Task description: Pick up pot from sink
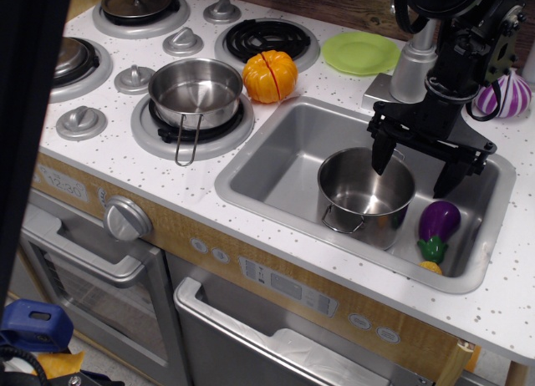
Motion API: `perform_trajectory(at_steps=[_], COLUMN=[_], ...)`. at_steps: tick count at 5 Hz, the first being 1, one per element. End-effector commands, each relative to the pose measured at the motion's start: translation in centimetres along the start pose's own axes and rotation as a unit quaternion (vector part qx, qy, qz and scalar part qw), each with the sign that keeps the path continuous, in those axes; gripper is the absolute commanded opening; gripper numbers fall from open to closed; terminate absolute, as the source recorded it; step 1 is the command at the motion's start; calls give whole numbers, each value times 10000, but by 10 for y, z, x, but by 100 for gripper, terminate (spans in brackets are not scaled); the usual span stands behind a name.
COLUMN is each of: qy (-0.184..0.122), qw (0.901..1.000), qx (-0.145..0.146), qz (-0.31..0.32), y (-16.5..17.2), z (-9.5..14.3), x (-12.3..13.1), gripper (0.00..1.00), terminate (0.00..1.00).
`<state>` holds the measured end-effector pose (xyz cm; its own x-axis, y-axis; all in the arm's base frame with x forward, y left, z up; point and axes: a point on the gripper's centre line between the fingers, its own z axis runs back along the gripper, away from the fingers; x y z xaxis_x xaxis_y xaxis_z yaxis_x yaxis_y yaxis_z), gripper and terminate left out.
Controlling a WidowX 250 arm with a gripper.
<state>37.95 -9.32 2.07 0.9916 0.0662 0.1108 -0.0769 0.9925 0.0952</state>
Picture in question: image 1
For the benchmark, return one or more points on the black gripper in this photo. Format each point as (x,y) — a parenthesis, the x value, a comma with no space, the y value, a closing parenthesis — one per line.
(434,127)

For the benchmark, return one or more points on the steel pot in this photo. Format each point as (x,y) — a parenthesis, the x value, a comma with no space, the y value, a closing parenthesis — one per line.
(353,200)

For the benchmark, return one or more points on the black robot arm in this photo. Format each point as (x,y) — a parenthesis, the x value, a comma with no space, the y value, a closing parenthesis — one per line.
(476,47)

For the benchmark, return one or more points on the grey sink basin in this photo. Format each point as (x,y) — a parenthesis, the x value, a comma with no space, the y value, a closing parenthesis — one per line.
(309,168)

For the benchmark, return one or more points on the steel pot lid back burner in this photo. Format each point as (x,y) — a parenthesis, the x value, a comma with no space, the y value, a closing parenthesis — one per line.
(134,12)

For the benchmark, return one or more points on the purple toy eggplant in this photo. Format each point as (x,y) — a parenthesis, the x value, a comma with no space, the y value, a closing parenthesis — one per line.
(438,222)

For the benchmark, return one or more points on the silver toy faucet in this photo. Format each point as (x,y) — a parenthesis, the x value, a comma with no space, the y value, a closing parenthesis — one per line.
(407,83)

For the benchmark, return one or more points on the yellow toy corn piece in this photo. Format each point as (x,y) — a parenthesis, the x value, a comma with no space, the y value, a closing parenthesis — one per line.
(432,267)

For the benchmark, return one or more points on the purple white toy onion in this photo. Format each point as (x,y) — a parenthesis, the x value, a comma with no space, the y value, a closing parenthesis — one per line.
(515,97)

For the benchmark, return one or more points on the green plastic plate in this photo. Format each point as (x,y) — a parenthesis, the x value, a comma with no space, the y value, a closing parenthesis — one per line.
(360,53)

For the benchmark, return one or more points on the orange toy pumpkin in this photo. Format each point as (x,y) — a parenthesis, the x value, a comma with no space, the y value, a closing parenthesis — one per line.
(270,77)

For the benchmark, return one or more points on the black coil burner back right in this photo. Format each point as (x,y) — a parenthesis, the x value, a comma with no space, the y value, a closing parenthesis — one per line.
(254,36)

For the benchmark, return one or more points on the grey stove knob top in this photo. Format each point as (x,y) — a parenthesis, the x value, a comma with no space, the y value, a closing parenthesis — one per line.
(222,12)

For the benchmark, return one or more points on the grey stove knob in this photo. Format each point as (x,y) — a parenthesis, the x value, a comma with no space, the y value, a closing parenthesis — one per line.
(82,123)
(133,80)
(183,43)
(222,12)

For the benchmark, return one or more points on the toy dishwasher door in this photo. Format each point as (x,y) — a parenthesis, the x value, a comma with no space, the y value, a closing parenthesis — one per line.
(234,337)

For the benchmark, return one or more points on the grey stove knob middle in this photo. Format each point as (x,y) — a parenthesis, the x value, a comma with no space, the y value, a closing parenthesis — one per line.
(183,43)

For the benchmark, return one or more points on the grey stove knob left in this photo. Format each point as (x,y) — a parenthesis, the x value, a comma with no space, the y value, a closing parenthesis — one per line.
(133,80)

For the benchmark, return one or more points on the silver oven dial knob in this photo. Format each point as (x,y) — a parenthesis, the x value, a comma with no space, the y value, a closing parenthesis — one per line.
(124,220)

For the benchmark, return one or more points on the toy oven door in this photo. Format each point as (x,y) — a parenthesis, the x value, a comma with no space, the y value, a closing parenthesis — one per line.
(116,293)

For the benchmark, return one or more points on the grey stove knob front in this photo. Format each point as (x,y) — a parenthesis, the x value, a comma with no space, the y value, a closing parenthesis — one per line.
(82,123)

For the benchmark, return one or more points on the steel lid left burner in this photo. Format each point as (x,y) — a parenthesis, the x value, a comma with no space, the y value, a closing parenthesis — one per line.
(77,59)

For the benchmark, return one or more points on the black curtain edge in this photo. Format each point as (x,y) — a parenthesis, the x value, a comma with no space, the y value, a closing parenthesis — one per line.
(31,34)

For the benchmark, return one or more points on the yellow sponge cloth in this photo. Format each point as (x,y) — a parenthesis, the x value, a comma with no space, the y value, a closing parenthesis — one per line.
(60,364)

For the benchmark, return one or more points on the blue clamp tool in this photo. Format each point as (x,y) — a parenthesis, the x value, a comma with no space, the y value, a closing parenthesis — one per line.
(36,327)

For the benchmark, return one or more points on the steel saucepan with wire handle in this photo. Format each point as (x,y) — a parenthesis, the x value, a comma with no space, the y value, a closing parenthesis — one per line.
(195,94)

